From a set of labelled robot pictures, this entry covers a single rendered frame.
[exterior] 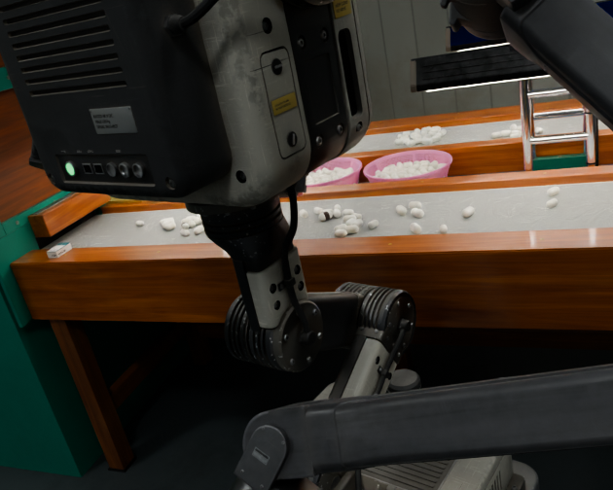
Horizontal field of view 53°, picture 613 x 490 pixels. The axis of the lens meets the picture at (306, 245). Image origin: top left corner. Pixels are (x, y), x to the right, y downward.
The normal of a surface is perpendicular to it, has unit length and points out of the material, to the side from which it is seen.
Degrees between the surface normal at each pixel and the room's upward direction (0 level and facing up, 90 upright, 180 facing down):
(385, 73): 90
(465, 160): 90
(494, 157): 90
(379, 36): 90
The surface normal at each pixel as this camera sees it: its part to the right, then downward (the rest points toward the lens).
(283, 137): 0.80, 0.07
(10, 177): 0.92, -0.04
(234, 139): -0.57, 0.43
